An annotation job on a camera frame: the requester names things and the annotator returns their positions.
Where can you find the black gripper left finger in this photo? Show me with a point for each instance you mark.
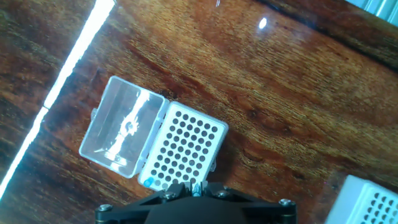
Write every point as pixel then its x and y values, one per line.
pixel 174 191

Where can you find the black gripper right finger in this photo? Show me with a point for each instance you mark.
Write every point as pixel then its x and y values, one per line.
pixel 217 191

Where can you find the white hinged pipette tip box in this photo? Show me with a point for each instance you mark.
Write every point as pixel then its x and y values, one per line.
pixel 348 202
pixel 124 130

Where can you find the glossy wooden board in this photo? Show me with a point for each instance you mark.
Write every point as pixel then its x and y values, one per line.
pixel 280 93

